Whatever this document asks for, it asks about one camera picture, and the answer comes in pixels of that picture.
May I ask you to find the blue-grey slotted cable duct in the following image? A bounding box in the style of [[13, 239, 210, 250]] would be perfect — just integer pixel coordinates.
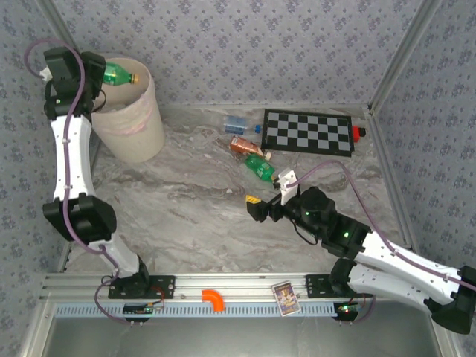
[[54, 301, 338, 320]]

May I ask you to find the green plastic bottle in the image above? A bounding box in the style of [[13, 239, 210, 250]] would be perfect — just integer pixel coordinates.
[[244, 153, 277, 184]]

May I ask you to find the aluminium back rail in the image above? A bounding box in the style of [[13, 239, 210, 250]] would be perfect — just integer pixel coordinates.
[[159, 103, 373, 112]]

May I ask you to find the green bottle white label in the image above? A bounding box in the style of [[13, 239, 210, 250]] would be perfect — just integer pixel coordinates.
[[103, 62, 141, 87]]

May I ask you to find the printed picture card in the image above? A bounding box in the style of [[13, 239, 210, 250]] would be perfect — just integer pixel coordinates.
[[271, 282, 301, 317]]

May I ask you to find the clear bottle blue label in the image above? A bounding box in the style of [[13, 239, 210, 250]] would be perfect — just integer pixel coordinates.
[[223, 115, 263, 135]]

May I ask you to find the small circuit board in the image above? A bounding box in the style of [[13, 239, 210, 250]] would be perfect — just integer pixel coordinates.
[[332, 301, 364, 324], [123, 303, 165, 324]]

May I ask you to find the right arm white camera box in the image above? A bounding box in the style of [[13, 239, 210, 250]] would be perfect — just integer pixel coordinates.
[[274, 169, 300, 206]]

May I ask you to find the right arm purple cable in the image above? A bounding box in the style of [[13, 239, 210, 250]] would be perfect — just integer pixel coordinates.
[[289, 161, 476, 324]]

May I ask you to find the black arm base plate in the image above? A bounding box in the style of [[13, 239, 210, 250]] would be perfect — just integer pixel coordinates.
[[305, 274, 375, 298], [107, 274, 176, 300]]

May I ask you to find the aluminium frame post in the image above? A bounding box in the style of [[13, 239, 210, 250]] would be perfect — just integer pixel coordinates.
[[36, 0, 72, 51], [366, 0, 446, 115]]

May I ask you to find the brown plastic bottle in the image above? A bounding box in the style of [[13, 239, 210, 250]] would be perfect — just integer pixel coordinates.
[[228, 135, 273, 161]]

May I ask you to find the beige waste bin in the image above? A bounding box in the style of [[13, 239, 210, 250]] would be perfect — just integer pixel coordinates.
[[91, 55, 167, 164]]

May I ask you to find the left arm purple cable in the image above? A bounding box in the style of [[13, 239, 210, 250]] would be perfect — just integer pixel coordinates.
[[24, 38, 131, 325]]

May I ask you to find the black grey checkerboard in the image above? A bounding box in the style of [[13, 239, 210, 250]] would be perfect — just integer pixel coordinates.
[[261, 108, 353, 158]]

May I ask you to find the steel lower shelf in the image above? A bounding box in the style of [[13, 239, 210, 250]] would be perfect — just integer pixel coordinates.
[[22, 303, 458, 357]]

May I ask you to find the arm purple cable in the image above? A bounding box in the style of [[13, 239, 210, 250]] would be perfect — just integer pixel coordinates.
[[24, 38, 131, 325], [289, 161, 476, 324]]

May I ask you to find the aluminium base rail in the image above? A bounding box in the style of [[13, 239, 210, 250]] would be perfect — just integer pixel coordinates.
[[41, 273, 373, 303]]

